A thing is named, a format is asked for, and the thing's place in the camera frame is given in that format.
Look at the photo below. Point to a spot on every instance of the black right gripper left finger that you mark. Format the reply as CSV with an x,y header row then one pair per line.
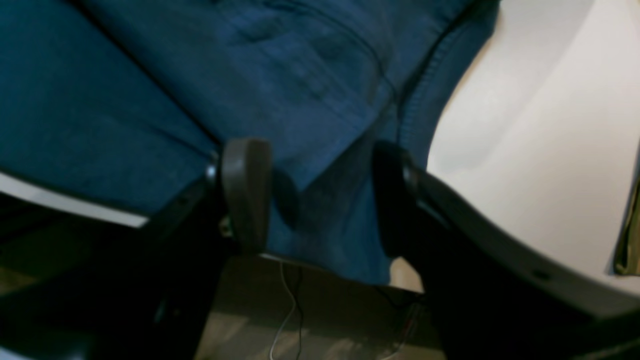
x,y
148,293

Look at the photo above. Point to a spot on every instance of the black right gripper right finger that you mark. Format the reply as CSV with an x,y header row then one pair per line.
x,y
492,297

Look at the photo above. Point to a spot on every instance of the dark blue T-shirt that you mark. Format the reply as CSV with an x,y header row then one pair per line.
x,y
122,102

